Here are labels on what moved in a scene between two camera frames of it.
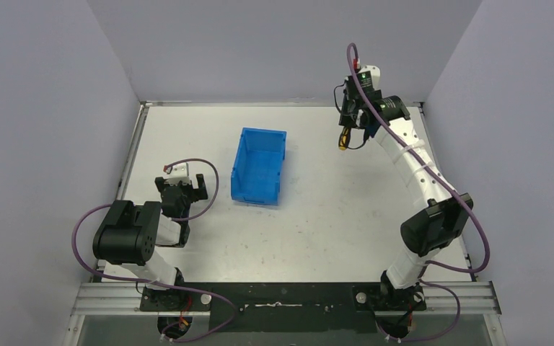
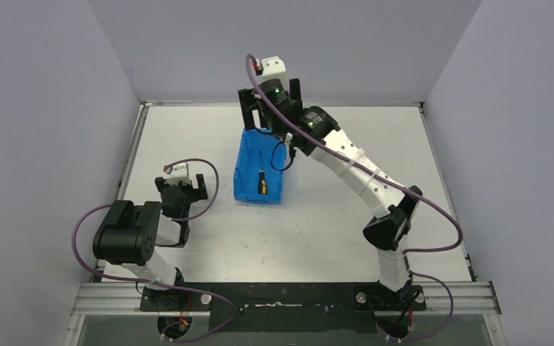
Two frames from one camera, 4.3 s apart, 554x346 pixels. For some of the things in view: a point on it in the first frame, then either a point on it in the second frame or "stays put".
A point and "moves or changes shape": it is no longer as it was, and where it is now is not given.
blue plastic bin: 257,170 stays put
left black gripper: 184,188 stays put
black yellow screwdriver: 344,138 moves or changes shape
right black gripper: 344,120 to 249,102
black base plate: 286,307 stays put
